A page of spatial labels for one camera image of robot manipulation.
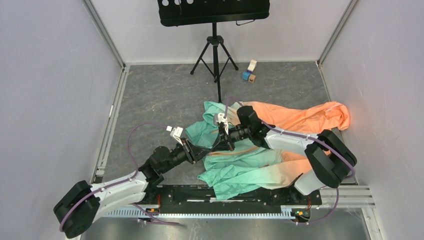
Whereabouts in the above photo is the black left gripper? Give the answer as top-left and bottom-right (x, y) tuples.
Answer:
(160, 136), (212, 174)

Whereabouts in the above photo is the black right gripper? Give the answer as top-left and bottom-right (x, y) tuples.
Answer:
(211, 125), (251, 152)

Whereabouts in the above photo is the green and orange jacket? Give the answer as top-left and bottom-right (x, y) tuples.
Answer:
(185, 101), (351, 200)

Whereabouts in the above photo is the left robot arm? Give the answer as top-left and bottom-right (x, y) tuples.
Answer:
(53, 138), (212, 239)

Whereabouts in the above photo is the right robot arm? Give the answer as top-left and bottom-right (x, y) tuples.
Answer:
(212, 106), (357, 204)

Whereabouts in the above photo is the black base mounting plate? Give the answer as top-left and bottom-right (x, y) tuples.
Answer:
(137, 184), (323, 214)

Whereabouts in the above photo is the brown wooden toy cube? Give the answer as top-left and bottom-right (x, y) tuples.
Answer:
(248, 74), (256, 83)

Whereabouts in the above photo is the blue toy cube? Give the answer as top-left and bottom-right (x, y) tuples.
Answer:
(242, 71), (251, 81)

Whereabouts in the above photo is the white toy block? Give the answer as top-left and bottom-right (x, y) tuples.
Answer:
(247, 59), (257, 73)

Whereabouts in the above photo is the black music stand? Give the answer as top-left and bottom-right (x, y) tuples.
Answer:
(157, 0), (271, 103)

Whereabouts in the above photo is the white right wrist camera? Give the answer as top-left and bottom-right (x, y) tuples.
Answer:
(213, 113), (229, 134)

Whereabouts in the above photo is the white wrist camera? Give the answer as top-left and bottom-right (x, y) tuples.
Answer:
(213, 113), (229, 134)
(166, 125), (184, 145)

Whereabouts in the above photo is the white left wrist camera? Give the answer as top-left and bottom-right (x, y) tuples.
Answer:
(166, 125), (184, 145)

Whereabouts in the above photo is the grey slotted cable duct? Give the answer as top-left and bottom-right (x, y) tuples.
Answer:
(104, 206), (295, 220)

